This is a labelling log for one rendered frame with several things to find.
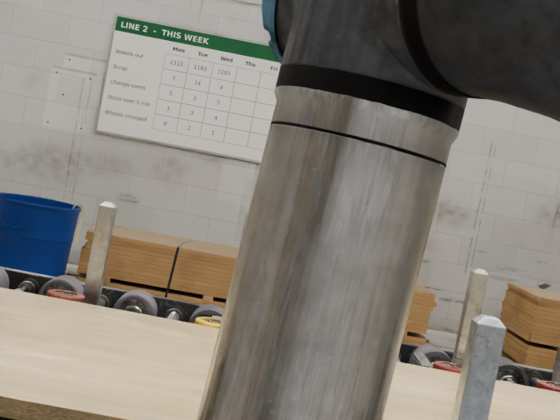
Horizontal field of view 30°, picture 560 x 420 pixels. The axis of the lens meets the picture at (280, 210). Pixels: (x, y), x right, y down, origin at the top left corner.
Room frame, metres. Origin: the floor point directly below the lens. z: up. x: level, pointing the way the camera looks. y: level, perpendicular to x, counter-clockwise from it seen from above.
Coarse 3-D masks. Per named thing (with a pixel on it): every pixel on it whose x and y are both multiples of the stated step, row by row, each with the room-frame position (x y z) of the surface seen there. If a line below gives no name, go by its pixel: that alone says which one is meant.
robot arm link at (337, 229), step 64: (320, 0) 0.61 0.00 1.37; (384, 0) 0.57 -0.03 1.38; (320, 64) 0.60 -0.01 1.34; (384, 64) 0.59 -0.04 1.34; (320, 128) 0.60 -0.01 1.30; (384, 128) 0.59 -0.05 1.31; (448, 128) 0.61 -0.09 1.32; (256, 192) 0.63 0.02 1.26; (320, 192) 0.59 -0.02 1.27; (384, 192) 0.59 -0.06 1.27; (256, 256) 0.61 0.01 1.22; (320, 256) 0.59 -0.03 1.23; (384, 256) 0.59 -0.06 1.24; (256, 320) 0.60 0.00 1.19; (320, 320) 0.58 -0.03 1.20; (384, 320) 0.60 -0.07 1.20; (256, 384) 0.59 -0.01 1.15; (320, 384) 0.58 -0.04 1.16; (384, 384) 0.61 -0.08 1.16
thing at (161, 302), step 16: (16, 272) 2.81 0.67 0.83; (32, 272) 2.83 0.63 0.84; (112, 288) 2.82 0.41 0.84; (112, 304) 2.82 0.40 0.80; (160, 304) 2.82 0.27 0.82; (176, 304) 2.82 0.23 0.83; (192, 304) 2.82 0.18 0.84; (400, 352) 2.83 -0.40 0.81; (448, 352) 2.84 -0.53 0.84; (528, 368) 2.84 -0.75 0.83
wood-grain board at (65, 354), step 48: (0, 288) 2.15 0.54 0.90; (0, 336) 1.71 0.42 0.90; (48, 336) 1.78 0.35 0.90; (96, 336) 1.86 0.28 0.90; (144, 336) 1.94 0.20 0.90; (192, 336) 2.03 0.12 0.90; (0, 384) 1.42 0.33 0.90; (48, 384) 1.46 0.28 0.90; (96, 384) 1.52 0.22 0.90; (144, 384) 1.57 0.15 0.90; (192, 384) 1.63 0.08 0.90; (432, 384) 2.01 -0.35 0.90
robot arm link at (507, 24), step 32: (448, 0) 0.54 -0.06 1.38; (480, 0) 0.53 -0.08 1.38; (512, 0) 0.52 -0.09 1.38; (544, 0) 0.52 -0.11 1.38; (448, 32) 0.54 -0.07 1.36; (480, 32) 0.53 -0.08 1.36; (512, 32) 0.53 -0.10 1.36; (544, 32) 0.52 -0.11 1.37; (448, 64) 0.56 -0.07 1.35; (480, 64) 0.54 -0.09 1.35; (512, 64) 0.53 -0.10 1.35; (544, 64) 0.53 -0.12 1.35; (480, 96) 0.58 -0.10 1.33; (512, 96) 0.55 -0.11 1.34; (544, 96) 0.54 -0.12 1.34
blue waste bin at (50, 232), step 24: (0, 192) 6.73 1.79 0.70; (0, 216) 6.50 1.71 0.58; (24, 216) 6.43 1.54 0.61; (48, 216) 6.46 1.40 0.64; (72, 216) 6.61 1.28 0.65; (0, 240) 6.49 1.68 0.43; (24, 240) 6.44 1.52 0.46; (48, 240) 6.48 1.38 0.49; (72, 240) 6.71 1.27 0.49; (0, 264) 6.48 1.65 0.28; (24, 264) 6.45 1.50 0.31; (48, 264) 6.51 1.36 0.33
